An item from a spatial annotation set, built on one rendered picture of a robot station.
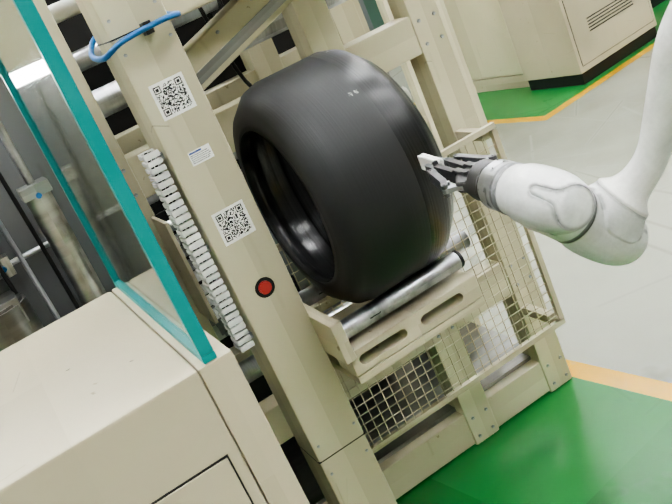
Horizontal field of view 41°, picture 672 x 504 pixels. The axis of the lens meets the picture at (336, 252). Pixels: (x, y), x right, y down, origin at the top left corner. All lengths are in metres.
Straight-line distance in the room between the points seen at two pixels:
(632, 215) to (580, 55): 5.07
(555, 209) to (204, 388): 0.60
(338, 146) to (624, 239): 0.59
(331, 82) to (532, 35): 4.91
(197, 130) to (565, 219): 0.81
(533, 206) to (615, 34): 5.48
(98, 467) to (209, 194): 0.86
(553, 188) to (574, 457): 1.57
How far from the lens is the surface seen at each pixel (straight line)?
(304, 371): 2.03
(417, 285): 2.03
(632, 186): 1.55
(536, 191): 1.43
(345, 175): 1.79
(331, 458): 2.13
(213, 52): 2.30
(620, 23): 6.92
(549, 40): 6.65
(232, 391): 1.18
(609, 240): 1.54
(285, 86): 1.91
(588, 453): 2.88
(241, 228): 1.91
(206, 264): 1.91
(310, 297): 2.22
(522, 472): 2.89
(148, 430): 1.16
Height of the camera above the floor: 1.70
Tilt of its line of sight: 19 degrees down
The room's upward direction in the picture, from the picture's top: 24 degrees counter-clockwise
